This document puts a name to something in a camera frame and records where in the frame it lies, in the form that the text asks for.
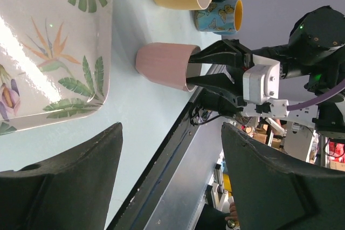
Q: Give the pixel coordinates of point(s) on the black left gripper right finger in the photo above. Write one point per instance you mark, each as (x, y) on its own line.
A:
(273, 190)

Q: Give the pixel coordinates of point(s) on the leaf pattern serving tray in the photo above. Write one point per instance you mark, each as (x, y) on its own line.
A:
(55, 61)

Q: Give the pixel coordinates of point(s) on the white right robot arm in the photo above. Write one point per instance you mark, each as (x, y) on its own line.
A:
(301, 82)

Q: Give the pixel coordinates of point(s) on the blue butterfly mug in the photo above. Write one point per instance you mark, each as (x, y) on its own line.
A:
(222, 18)

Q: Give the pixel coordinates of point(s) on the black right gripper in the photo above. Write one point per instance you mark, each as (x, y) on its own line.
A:
(225, 89)

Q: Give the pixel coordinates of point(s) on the pink octagonal mug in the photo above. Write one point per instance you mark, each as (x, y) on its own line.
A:
(168, 64)

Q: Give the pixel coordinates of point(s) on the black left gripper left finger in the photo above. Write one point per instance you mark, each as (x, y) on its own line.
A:
(71, 190)

